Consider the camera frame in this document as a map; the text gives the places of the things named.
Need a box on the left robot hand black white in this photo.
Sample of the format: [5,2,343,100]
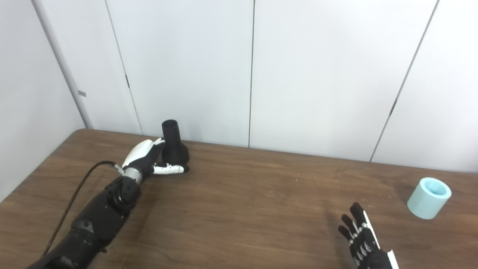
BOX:
[122,138,190,176]

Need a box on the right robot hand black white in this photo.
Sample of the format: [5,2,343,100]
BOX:
[338,202,400,269]

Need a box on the light-blue hose piece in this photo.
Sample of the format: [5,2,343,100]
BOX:
[407,177,452,220]

